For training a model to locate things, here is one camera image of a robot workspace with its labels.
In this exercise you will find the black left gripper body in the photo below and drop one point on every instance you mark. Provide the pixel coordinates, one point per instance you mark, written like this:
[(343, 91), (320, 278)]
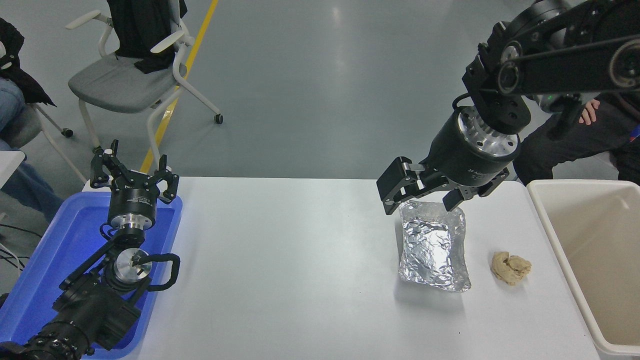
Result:
[(132, 200)]

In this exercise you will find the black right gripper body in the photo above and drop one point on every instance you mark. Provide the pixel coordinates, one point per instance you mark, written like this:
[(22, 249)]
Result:
[(455, 155)]

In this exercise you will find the silver foil tray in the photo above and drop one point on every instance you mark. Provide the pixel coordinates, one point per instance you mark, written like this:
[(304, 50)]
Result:
[(432, 250)]

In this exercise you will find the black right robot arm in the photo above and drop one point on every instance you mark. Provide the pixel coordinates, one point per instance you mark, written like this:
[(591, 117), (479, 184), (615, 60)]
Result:
[(560, 60)]

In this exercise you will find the person's hand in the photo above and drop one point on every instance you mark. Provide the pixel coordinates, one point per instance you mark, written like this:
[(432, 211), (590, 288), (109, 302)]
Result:
[(590, 111)]

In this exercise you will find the crumpled tan paper ball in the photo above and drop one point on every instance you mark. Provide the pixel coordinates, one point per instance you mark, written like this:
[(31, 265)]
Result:
[(510, 269)]

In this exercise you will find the white chair with castors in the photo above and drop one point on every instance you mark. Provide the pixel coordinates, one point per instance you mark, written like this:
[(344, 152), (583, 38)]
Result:
[(25, 127)]

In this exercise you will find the white side table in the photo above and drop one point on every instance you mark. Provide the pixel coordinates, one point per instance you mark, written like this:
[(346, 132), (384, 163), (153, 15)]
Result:
[(9, 162)]

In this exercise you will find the crouching person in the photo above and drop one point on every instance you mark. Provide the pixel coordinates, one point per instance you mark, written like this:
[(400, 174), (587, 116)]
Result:
[(565, 145)]

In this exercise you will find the blue plastic tray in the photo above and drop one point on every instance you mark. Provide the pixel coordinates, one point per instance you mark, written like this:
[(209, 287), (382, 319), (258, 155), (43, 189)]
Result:
[(45, 270)]

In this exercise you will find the seated person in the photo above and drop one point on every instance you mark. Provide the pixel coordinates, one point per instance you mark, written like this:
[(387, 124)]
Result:
[(20, 75)]

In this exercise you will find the large pale bin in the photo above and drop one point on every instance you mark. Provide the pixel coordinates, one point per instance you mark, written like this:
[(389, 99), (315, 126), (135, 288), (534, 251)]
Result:
[(595, 250)]

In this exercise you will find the black garment on chair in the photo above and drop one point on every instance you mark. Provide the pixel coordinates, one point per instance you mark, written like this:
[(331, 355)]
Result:
[(140, 30)]

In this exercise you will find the grey seat white frame chair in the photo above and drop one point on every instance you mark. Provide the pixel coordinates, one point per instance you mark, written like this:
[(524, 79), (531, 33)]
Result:
[(115, 82)]

